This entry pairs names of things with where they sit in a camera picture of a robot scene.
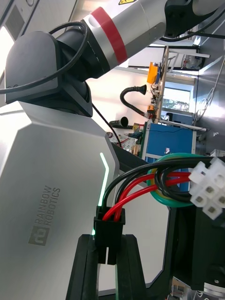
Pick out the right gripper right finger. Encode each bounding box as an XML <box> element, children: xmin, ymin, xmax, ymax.
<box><xmin>115</xmin><ymin>233</ymin><xmax>149</xmax><ymax>300</ymax></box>

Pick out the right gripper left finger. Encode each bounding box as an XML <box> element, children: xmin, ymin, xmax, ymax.
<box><xmin>67</xmin><ymin>233</ymin><xmax>99</xmax><ymax>300</ymax></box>

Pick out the red black green cable bundle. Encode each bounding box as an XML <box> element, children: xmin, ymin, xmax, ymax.
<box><xmin>93</xmin><ymin>152</ymin><xmax>225</xmax><ymax>265</ymax></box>

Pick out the pale grey robot torso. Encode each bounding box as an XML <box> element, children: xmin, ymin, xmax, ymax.
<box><xmin>0</xmin><ymin>100</ymin><xmax>225</xmax><ymax>300</ymax></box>

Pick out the blue cabinet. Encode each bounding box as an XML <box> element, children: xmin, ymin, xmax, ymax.
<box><xmin>140</xmin><ymin>121</ymin><xmax>197</xmax><ymax>193</ymax></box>

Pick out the black tube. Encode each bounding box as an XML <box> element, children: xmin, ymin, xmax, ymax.
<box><xmin>109</xmin><ymin>116</ymin><xmax>129</xmax><ymax>129</ymax></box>

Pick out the orange box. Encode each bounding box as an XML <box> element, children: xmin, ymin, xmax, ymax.
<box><xmin>146</xmin><ymin>61</ymin><xmax>160</xmax><ymax>84</ymax></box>

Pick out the black flexible hose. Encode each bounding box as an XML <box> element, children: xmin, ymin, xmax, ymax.
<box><xmin>119</xmin><ymin>84</ymin><xmax>148</xmax><ymax>118</ymax></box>

